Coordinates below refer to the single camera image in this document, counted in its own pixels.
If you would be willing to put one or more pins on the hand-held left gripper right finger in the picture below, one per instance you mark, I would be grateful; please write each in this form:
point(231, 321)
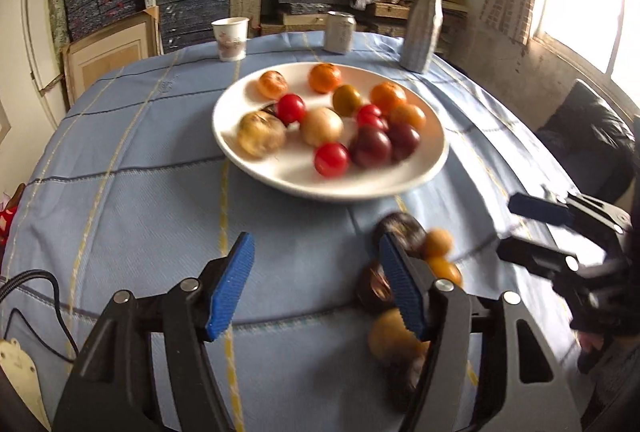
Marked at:
point(402, 287)

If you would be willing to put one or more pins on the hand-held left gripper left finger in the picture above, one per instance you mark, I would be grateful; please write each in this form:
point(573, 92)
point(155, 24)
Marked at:
point(230, 282)

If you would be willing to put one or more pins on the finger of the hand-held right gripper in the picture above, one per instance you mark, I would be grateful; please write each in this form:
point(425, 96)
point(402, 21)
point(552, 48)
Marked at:
point(540, 208)
point(540, 257)

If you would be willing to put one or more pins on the white plate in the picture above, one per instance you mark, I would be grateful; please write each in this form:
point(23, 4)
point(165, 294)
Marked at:
point(390, 177)

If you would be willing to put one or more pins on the yellow-brown pear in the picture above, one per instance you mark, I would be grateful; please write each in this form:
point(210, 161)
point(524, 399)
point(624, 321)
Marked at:
point(260, 135)
point(390, 337)

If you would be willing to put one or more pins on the pale peach-coloured apple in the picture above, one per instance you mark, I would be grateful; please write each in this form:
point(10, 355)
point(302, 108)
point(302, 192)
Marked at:
point(321, 126)

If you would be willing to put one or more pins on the person's right hand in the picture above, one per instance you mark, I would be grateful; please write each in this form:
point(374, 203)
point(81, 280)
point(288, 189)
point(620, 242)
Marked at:
point(595, 347)

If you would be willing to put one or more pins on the small orange kumquat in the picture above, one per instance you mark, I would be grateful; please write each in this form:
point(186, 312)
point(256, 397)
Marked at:
point(445, 272)
point(439, 242)

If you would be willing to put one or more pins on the blue checked tablecloth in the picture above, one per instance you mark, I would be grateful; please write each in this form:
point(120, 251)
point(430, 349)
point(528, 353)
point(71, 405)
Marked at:
point(125, 192)

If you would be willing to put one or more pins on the orange mandarin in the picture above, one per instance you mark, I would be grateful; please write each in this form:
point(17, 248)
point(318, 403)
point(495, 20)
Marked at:
point(272, 85)
point(411, 115)
point(325, 78)
point(387, 96)

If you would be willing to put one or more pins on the small red tomato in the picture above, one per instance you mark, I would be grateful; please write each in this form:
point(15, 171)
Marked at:
point(369, 113)

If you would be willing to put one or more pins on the yellow-green tomato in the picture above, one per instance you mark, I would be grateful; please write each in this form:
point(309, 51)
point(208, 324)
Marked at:
point(347, 100)

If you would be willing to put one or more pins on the ribbed silver bottle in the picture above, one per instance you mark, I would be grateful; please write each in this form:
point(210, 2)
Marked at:
point(422, 32)

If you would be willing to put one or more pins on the beige plastic piece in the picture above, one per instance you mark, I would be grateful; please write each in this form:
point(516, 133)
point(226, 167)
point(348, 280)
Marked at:
point(20, 372)

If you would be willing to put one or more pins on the red bag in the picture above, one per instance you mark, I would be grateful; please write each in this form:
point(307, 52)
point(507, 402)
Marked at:
point(7, 217)

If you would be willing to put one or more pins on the white paper cup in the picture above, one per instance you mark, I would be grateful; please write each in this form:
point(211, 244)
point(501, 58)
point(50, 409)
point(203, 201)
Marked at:
point(230, 40)

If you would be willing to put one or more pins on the silver drink can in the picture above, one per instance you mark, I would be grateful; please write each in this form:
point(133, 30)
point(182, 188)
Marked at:
point(339, 35)

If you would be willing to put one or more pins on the white door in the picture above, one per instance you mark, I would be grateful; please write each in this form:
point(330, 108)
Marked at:
point(40, 37)

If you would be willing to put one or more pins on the wooden picture frame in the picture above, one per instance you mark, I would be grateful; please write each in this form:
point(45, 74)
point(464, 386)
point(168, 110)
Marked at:
point(110, 57)

